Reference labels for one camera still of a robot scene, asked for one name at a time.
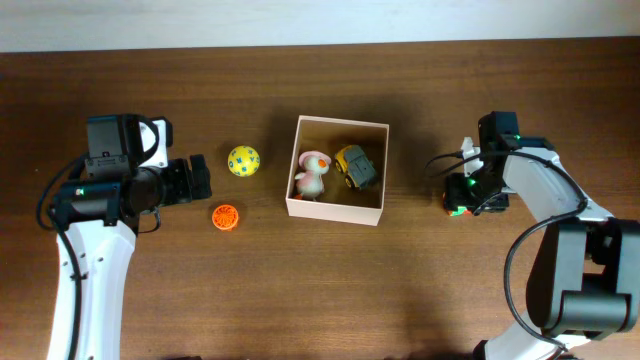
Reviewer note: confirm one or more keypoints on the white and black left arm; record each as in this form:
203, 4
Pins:
126, 173

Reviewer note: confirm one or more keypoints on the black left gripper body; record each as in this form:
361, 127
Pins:
176, 182

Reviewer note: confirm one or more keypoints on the white duck toy pink hat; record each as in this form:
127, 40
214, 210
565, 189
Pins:
309, 184

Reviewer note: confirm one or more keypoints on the white open cardboard box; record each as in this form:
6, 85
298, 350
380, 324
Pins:
338, 202

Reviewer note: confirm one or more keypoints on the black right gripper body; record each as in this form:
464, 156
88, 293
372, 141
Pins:
462, 192

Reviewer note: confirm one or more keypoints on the yellow ball with blue letters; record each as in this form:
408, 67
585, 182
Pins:
243, 161

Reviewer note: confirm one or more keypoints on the yellow and grey toy truck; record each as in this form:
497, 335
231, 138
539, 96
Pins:
357, 168

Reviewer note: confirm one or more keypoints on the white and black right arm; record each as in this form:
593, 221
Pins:
573, 276

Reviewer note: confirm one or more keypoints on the orange round lattice toy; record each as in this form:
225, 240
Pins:
225, 217

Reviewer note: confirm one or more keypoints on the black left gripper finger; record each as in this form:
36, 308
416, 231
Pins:
200, 171
200, 192

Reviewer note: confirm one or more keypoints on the colourful puzzle cube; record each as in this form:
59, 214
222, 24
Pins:
457, 204

